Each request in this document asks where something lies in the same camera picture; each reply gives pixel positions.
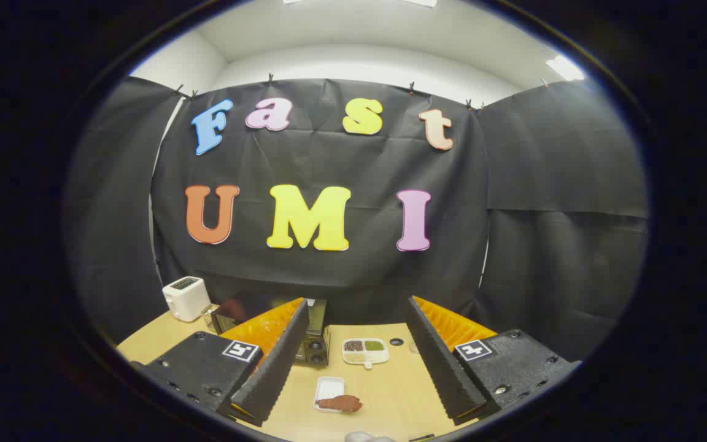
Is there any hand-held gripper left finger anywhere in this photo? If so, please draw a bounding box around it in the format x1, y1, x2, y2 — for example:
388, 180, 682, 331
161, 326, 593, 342
129, 297, 311, 427

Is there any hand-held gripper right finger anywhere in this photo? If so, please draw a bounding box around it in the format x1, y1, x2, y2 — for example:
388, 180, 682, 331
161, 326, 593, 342
406, 295, 581, 426

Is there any black toaster oven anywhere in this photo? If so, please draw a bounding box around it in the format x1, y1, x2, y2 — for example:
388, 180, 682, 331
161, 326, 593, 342
211, 298, 331, 369

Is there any brown meat piece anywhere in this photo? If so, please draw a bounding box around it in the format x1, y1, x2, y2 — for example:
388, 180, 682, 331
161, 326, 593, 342
315, 395, 363, 413

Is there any white toaster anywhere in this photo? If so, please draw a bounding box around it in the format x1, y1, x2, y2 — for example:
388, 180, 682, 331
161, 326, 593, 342
162, 276, 212, 323

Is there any white rectangular tray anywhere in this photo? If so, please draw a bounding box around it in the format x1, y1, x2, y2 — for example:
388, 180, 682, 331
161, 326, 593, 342
314, 376, 346, 413

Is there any white divided grain dish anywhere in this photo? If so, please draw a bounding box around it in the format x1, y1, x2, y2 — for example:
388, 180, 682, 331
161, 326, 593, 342
341, 338, 390, 370

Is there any black backdrop cloth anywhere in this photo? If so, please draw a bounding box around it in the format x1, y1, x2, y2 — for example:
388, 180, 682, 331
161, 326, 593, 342
65, 75, 650, 363

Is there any row of black cloth clips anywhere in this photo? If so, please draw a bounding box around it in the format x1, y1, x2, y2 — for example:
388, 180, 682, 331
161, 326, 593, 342
172, 72, 551, 112

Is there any square ceiling light panel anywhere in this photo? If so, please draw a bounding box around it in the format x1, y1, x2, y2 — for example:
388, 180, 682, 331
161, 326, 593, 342
545, 55, 585, 82

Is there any long ceiling light panel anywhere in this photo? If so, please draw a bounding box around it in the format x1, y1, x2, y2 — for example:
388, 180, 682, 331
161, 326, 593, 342
283, 0, 438, 8

